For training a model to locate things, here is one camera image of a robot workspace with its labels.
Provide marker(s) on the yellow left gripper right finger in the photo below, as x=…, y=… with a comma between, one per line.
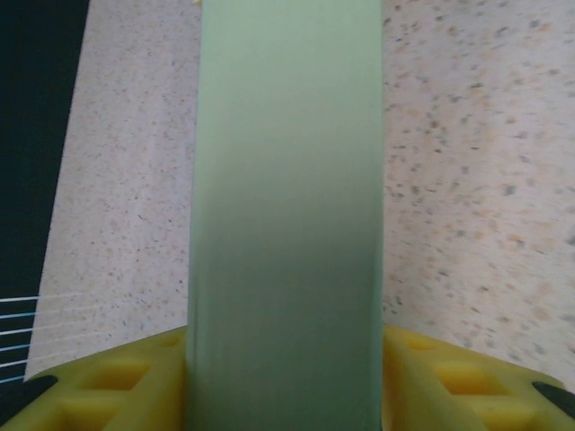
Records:
x=471, y=395

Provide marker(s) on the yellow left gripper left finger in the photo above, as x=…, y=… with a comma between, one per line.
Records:
x=112, y=395

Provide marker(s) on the green paper box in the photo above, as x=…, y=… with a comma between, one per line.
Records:
x=287, y=224

